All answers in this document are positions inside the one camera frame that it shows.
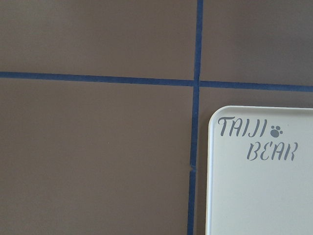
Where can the white rectangular plastic tray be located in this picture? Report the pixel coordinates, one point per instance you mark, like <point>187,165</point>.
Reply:
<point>260,171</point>

